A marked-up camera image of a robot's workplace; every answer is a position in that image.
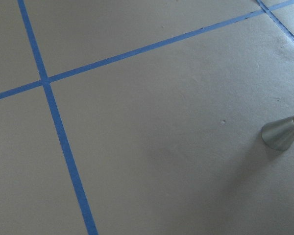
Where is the steel double jigger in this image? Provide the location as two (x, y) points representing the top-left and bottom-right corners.
(261, 116), (294, 151)

